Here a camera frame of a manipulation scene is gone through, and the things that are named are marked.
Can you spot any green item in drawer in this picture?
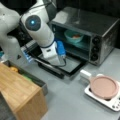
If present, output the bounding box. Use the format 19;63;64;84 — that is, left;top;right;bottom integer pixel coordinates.
22;75;33;82

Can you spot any grey open drawer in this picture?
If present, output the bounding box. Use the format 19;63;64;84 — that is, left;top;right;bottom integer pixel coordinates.
5;60;48;96

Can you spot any silver toaster oven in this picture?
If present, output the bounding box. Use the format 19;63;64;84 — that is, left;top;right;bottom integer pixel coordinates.
50;7;119;65

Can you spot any black oven door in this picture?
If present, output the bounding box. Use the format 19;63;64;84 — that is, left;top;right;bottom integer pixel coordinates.
36;54;86;79

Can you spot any teal bowl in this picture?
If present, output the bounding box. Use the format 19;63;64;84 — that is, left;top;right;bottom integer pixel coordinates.
64;30;84;43

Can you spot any blue and white gripper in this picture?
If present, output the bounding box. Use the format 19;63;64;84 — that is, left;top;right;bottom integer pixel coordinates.
41;41;66;67

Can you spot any pink pan with white handle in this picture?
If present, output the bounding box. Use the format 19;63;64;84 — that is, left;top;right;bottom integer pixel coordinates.
80;70;119;99

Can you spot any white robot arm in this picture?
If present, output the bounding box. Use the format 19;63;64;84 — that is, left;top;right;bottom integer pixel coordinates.
0;0;65;67

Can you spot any white induction cooker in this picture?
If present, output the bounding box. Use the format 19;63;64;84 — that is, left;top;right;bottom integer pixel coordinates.
84;83;120;112

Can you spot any orange carrot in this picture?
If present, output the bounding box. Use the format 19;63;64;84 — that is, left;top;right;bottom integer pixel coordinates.
73;34;80;38

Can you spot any wooden drawer cabinet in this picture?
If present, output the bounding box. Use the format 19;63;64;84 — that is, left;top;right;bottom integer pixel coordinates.
0;63;48;120

